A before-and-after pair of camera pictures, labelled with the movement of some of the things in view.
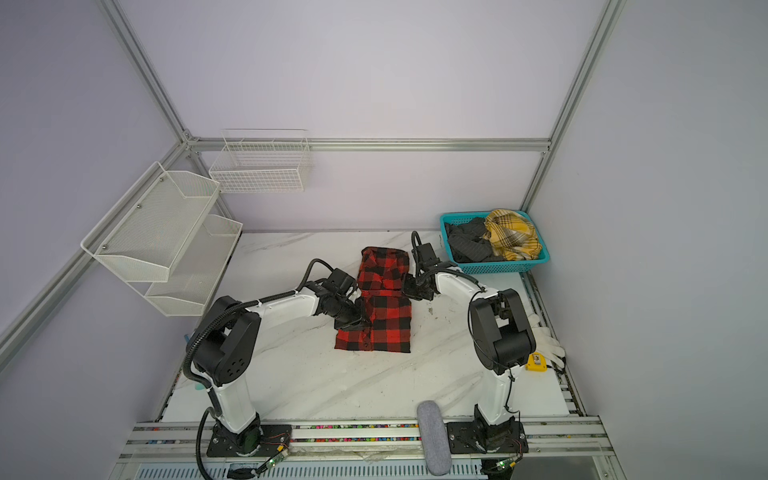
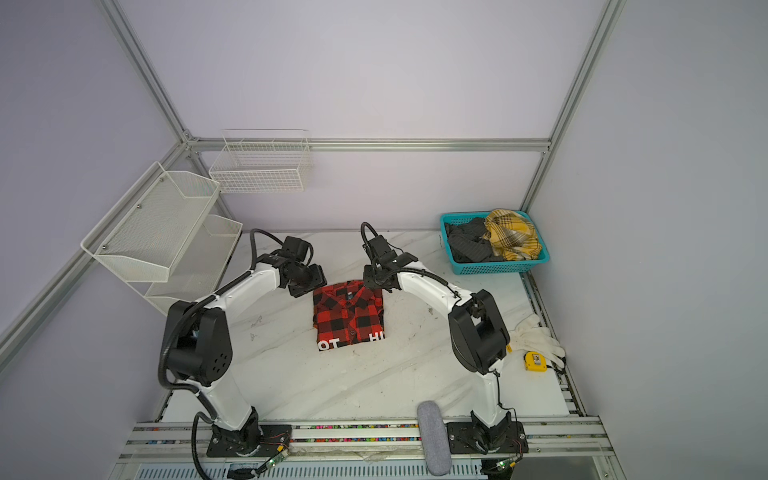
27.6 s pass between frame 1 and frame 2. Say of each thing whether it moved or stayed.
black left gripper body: moved
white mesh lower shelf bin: stayed
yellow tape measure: stayed
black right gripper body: moved
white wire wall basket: stayed
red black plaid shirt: moved
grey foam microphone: stayed
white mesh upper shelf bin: stayed
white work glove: stayed
